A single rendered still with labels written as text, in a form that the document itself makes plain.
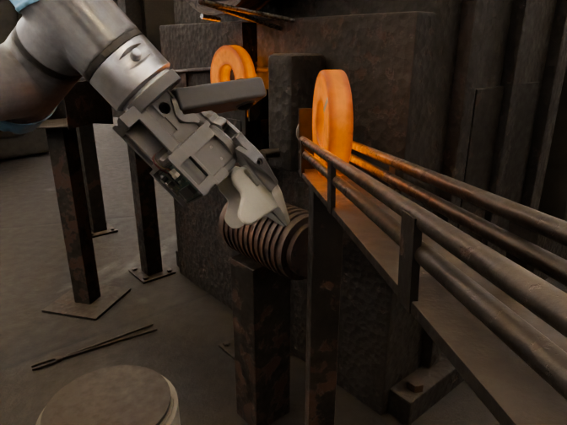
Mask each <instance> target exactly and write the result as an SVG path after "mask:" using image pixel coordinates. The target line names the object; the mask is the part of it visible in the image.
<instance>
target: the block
mask: <svg viewBox="0 0 567 425"><path fill-rule="evenodd" d="M325 60H326V59H325V57H324V56H323V55H322V54H320V53H273V54H272V55H271V56H269V58H268V121H269V148H278V149H279V152H280V155H279V157H278V158H269V163H270V165H271V166H272V167H274V168H277V169H282V170H285V171H288V172H291V173H292V172H295V171H299V140H298V138H297V136H296V128H297V126H298V124H299V108H312V107H313V96H314V89H315V84H316V79H317V76H318V73H319V72H320V71H321V70H325Z"/></svg>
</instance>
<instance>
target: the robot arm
mask: <svg viewBox="0 0 567 425"><path fill-rule="evenodd" d="M9 1H10V2H11V3H12V4H13V5H14V6H15V10H16V11H17V12H18V13H21V14H22V17H21V18H20V20H19V22H18V23H17V25H16V26H15V27H14V29H13V31H12V32H11V33H10V35H9V36H8V38H7V39H6V40H5V41H4V42H3V43H2V44H0V131H3V132H13V133H14V134H25V133H28V132H32V131H34V130H35V129H36V128H37V127H38V126H39V125H40V124H41V123H42V122H43V121H45V120H47V119H48V118H49V117H50V116H51V115H52V114H53V113H54V111H55V110H56V108H57V106H58V104H59V103H60V102H61V101H62V99H63V98H64V97H65V96H66V95H67V94H68V92H69V91H70V90H71V89H72V87H73V86H74V85H75V84H76V82H77V81H79V79H80V78H81V77H82V76H83V77H84V78H85V79H86V80H87V81H88V82H89V83H90V84H91V85H92V86H93V87H94V88H95V89H96V90H97V91H98V92H99V93H100V94H101V95H102V97H103V98H104V99H105V100H106V101H107V102H108V103H109V104H110V105H111V106H112V107H113V108H114V109H115V110H116V111H120V112H122V111H125V113H124V114H123V115H121V116H120V117H119V118H118V120H117V123H116V124H115V125H114V126H113V127H112V129H113V130H114V131H115V132H116V133H117V134H118V135H119V136H120V137H121V138H122V139H123V140H124V141H125V142H126V143H127V144H128V145H129V146H130V147H131V148H132V149H133V150H134V151H135V152H136V153H137V154H138V155H139V156H140V157H141V158H142V159H143V160H144V161H145V162H146V163H147V164H148V165H149V166H150V167H151V168H152V171H151V172H150V174H151V175H152V176H153V177H154V178H155V179H156V180H157V181H158V182H159V183H160V184H161V185H162V186H163V187H164V188H165V189H166V190H167V191H168V192H169V193H170V194H171V195H172V196H173V197H174V198H175V199H176V200H177V201H178V202H179V203H180V204H181V205H182V206H184V205H185V204H186V203H191V202H194V201H196V200H197V199H199V198H201V197H203V196H206V195H207V194H208V193H209V192H210V191H211V190H212V189H213V188H215V187H218V188H219V191H220V192H221V193H222V194H223V195H224V196H225V198H226V199H227V201H228V206H227V210H226V213H225V216H224V220H225V222H226V223H227V224H228V225H229V226H230V227H231V228H233V229H238V228H240V227H242V226H243V225H245V224H246V225H251V224H254V223H255V222H256V221H258V220H259V219H261V218H263V217H264V216H267V217H268V218H270V219H272V220H273V221H274V222H276V223H278V224H280V225H282V226H288V225H289V223H290V219H289V214H288V211H287V207H286V205H285V201H284V197H283V193H282V192H281V189H280V187H279V185H278V180H277V178H276V177H275V175H274V173H273V171H272V170H271V168H270V166H269V164H268V163H267V161H266V160H265V158H264V157H263V156H262V154H261V153H260V152H259V151H258V149H257V148H256V147H255V146H254V145H253V144H252V143H250V142H249V141H248V140H247V139H246V137H245V136H244V135H243V133H242V132H240V131H239V130H238V129H237V128H236V127H235V126H234V125H232V124H231V123H230V122H229V121H228V120H227V119H225V118H223V117H221V116H218V115H217V114H218V113H223V112H228V111H232V110H249V109H250V108H251V107H252V106H254V105H255V104H256V103H257V102H258V101H259V100H261V99H262V98H264V97H265V96H266V95H267V91H266V89H265V86H264V83H263V81H262V78H260V77H254V78H239V79H236V80H231V81H225V82H219V83H208V84H202V85H196V86H190V87H184V88H178V89H174V90H173V91H172V92H171V90H172V89H173V88H174V87H175V86H176V85H177V84H178V83H179V82H180V81H181V77H180V76H179V75H178V74H177V73H176V72H175V71H174V70H173V69H171V70H169V69H170V63H169V62H168V61H167V60H166V59H165V58H164V57H163V56H162V54H161V53H160V52H159V51H158V50H157V49H156V48H155V47H154V45H153V44H152V43H151V42H150V41H149V40H148V39H147V38H146V37H145V35H143V33H142V32H141V31H140V30H139V29H138V27H137V26H136V25H135V24H134V23H133V22H132V21H131V20H130V19H129V18H128V17H127V16H126V15H125V14H124V13H123V11H122V10H121V9H120V8H119V7H118V6H117V5H116V4H115V2H114V1H113V0H9ZM235 163H238V164H239V165H240V167H238V166H234V164H235ZM165 183H167V185H166V184H165ZM171 188H172V189H173V190H174V191H175V192H176V193H177V194H178V195H179V196H177V195H176V194H175V193H174V192H173V191H172V190H171Z"/></svg>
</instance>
